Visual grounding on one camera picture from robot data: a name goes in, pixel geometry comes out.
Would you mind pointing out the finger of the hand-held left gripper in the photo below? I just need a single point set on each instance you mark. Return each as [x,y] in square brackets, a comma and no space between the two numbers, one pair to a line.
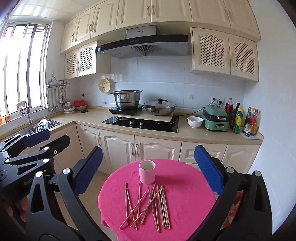
[38,137]
[56,144]

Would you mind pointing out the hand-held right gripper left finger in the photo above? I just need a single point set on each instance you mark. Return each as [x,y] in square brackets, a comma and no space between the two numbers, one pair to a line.
[89,171]

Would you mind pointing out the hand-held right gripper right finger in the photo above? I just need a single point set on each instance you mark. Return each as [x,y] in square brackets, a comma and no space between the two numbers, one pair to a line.
[208,169]

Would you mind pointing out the pink cup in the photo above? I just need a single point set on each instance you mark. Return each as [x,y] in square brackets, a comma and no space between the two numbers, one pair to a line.
[146,176]

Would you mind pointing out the bunch of wooden chopsticks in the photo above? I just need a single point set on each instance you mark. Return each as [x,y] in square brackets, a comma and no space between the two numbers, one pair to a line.
[164,209]

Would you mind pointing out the person's left hand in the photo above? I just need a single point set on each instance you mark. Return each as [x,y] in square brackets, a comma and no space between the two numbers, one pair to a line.
[19,206]

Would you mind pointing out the round white plate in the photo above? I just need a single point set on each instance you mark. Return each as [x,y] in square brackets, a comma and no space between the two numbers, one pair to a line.
[41,126]

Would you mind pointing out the steel sink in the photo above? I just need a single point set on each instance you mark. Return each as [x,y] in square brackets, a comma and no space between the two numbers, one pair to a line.
[54,124]

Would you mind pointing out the steel faucet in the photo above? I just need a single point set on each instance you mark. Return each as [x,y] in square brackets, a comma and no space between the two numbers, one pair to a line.
[29,118]

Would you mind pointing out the steel ladle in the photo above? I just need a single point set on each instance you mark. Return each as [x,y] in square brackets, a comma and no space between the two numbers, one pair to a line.
[54,99]
[49,102]

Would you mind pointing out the stack of white bowls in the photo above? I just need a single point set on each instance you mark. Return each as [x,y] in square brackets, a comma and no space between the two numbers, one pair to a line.
[69,109]

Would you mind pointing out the steel skimmer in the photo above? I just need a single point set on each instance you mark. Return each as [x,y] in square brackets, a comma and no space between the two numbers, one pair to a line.
[60,97]

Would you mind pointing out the red container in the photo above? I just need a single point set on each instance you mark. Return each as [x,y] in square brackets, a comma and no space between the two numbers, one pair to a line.
[79,103]

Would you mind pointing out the white bowl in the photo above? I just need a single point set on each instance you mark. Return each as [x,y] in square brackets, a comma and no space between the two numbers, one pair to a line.
[195,122]

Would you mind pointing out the floral patterned cloth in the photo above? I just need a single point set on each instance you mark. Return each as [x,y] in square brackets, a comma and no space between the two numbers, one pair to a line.
[235,208]

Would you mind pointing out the green electric cooker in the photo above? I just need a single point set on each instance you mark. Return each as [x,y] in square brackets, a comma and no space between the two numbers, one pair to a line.
[215,120]

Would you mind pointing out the small dark bottle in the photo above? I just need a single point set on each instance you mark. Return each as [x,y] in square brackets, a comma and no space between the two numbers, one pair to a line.
[248,133]

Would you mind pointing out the green yellow bottle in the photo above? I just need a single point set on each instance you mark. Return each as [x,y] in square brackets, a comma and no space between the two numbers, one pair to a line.
[238,122]

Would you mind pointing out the white paper sheet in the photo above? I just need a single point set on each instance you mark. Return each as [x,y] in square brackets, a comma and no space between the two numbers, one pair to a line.
[255,137]

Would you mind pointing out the black glass gas stove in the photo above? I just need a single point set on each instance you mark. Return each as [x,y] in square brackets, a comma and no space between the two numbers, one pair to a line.
[120,122]

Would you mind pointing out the dark glass bottle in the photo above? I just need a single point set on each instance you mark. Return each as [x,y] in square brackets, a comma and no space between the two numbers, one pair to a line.
[235,115]

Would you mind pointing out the soy sauce bottle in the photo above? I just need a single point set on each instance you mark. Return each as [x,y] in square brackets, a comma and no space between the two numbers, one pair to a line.
[247,120]

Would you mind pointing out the red sauce bottle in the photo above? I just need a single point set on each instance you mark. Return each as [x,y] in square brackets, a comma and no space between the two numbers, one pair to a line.
[254,122]

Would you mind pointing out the barred window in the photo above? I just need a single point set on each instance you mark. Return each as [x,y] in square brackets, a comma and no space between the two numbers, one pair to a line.
[23,69]

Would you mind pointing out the black induction cooker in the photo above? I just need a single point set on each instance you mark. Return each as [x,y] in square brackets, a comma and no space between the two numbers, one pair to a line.
[126,111]

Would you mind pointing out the beige board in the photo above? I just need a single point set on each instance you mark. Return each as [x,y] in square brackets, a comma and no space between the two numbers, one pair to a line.
[141,117]

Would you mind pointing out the steel wok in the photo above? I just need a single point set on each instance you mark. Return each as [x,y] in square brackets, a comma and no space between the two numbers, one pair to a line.
[159,111]

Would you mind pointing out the cream perforated steamer plate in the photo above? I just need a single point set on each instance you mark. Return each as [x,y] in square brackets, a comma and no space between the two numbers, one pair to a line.
[105,85]

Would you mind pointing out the glass wok lid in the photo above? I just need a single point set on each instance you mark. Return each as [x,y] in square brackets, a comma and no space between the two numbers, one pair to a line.
[159,104]

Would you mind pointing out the stainless steel pot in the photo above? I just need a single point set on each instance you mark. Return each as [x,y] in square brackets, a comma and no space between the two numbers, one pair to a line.
[127,99]

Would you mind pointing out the cream lattice door cabinet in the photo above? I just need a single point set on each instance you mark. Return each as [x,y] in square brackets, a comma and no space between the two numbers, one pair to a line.
[81,60]
[222,53]

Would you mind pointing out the black steel range hood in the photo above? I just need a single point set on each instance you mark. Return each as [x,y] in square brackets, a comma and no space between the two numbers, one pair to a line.
[143,44]

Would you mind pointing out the steel wall utensil rack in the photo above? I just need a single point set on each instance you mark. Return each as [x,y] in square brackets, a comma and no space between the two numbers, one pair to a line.
[57,83]

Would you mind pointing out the grey wall hook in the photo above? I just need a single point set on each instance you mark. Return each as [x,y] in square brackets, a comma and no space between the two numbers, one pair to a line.
[192,96]

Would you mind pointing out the cream upper wall cabinets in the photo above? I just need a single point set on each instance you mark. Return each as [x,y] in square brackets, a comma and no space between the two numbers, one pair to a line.
[161,11]

